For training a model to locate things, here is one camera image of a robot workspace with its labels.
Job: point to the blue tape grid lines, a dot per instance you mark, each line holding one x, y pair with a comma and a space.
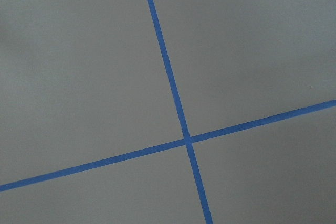
187, 141

